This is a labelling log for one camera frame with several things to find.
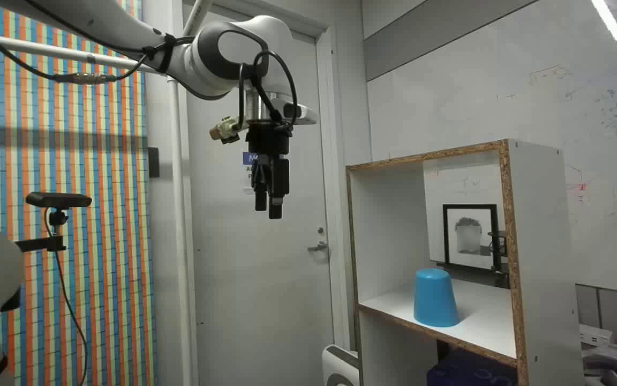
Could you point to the scribbled white whiteboard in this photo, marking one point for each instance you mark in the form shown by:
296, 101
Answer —
523, 100

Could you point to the dark blue storage bin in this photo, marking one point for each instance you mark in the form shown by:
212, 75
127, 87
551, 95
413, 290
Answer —
466, 371

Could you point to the black wall switch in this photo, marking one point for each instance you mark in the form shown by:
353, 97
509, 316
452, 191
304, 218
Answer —
152, 161

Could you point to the white chipboard shelf unit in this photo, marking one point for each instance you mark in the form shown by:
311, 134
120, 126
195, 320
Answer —
545, 271

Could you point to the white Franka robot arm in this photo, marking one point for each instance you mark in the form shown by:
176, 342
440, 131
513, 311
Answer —
201, 65

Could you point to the white door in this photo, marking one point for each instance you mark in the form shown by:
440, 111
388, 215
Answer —
251, 286

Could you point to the black camera on mount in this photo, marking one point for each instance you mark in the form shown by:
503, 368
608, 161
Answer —
56, 201

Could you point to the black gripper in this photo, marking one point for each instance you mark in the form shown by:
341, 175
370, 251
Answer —
268, 142

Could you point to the white floor appliance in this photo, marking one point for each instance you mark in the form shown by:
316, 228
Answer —
339, 365

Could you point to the blue plastic cup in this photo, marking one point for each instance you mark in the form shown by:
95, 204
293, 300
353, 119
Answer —
434, 301

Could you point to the colourful striped curtain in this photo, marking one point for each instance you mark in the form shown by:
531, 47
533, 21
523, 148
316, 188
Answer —
73, 286

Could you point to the ceiling light strip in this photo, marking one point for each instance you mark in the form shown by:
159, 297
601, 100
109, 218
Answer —
613, 28

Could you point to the grey clutter pile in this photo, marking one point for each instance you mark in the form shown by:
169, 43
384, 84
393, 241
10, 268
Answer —
610, 362

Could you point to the black framed portrait picture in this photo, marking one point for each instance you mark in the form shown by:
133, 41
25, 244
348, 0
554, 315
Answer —
471, 236

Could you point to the beige wrist camera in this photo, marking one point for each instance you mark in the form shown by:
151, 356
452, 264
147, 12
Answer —
225, 131

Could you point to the white horizontal bar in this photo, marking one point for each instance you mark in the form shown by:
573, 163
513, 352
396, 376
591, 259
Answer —
52, 53

